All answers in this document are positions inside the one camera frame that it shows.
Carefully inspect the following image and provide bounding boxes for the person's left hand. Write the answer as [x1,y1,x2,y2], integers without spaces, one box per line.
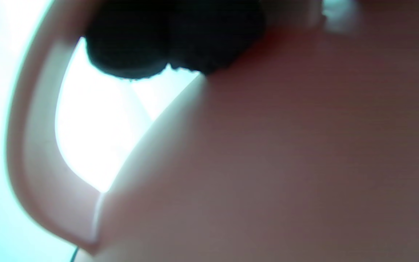
[85,0,266,80]

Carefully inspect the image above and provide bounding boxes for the pink salad bowl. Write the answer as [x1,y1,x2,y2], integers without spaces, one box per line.
[6,0,419,262]

